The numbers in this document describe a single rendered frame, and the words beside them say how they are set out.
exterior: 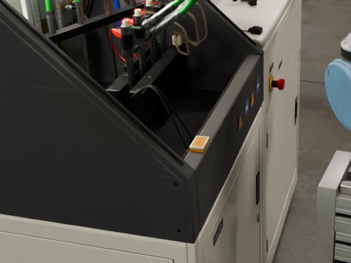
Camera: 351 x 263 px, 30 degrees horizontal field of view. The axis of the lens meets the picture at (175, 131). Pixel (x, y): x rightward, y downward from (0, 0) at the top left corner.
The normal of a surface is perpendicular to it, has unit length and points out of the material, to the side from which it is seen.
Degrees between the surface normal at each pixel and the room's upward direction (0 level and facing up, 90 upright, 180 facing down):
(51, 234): 90
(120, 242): 90
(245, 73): 0
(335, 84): 97
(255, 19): 0
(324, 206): 90
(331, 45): 0
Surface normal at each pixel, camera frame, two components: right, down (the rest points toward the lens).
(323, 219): -0.43, 0.45
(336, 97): -0.93, 0.31
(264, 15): -0.07, -0.88
